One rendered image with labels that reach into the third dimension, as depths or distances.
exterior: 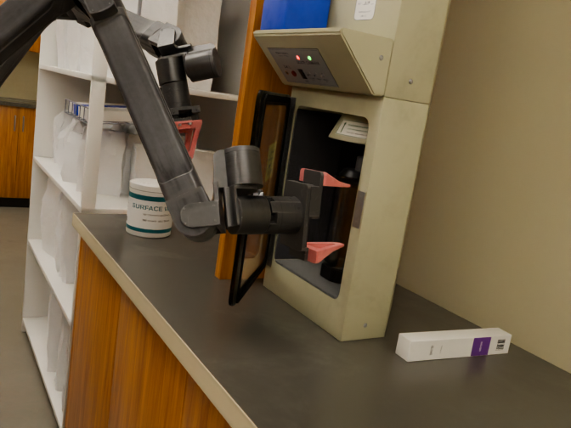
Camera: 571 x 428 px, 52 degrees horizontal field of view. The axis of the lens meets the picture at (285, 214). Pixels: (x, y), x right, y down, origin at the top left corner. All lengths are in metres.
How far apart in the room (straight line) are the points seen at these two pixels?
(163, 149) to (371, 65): 0.40
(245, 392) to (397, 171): 0.49
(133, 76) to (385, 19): 0.46
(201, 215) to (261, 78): 0.59
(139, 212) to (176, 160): 0.84
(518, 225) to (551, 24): 0.43
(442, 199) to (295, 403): 0.80
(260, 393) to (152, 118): 0.44
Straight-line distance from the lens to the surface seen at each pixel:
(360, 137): 1.18
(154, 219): 1.70
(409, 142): 1.14
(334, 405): 0.95
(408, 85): 1.12
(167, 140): 0.89
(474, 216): 1.49
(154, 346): 1.31
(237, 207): 0.84
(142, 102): 0.91
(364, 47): 1.05
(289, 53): 1.21
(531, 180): 1.40
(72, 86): 3.14
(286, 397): 0.95
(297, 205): 0.88
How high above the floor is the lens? 1.39
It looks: 11 degrees down
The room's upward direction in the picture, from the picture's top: 9 degrees clockwise
